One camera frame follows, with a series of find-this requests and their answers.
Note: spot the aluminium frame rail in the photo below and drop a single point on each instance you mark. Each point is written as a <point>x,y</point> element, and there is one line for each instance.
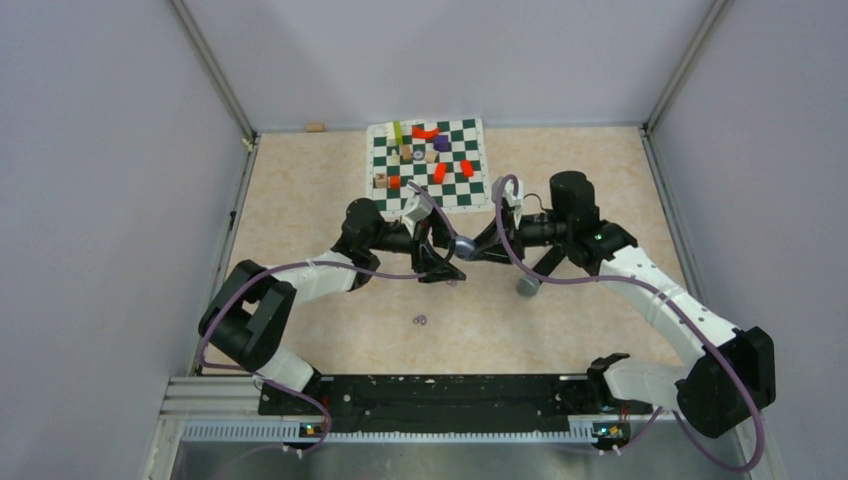
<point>225,408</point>

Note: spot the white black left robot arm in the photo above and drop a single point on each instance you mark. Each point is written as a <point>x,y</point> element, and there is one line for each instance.
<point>247,318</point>

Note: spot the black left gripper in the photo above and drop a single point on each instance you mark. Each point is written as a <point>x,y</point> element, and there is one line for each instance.
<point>425,261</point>

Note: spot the purple block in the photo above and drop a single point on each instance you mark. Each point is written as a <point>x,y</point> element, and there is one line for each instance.
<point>441,143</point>

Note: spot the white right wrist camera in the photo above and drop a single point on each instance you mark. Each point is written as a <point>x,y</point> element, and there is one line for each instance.
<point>513,194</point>

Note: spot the green white chessboard mat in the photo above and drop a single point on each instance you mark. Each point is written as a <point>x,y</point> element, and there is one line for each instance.
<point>456,194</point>

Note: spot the yellow-green block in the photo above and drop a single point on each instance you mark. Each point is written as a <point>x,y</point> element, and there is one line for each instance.
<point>396,133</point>

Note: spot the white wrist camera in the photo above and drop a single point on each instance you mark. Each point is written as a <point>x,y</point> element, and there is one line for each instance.
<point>415,210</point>
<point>513,194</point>

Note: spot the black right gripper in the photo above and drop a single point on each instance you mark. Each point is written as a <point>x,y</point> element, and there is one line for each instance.
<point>490,245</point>

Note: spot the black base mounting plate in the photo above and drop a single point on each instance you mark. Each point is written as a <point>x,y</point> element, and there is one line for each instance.
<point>449,404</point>

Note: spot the small wooden cube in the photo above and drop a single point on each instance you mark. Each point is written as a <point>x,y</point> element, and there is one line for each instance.
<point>406,153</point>

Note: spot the red arch block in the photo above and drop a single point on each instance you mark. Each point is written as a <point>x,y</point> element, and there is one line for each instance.
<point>418,132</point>

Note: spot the black microphone grey head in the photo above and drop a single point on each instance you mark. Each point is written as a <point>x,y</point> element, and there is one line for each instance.
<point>529,285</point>

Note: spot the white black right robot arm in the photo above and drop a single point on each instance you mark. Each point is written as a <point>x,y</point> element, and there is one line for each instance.
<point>725,373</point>

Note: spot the grey-blue earbud case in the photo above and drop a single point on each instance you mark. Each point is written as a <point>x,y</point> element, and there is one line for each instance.
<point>464,247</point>

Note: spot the red cylinder block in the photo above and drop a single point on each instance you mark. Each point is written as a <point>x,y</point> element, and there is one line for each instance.
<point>439,173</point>

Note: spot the red block right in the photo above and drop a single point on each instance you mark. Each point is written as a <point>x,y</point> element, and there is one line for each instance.
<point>467,168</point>

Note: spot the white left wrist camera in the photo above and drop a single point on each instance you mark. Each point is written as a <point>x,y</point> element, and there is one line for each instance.
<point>415,210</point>

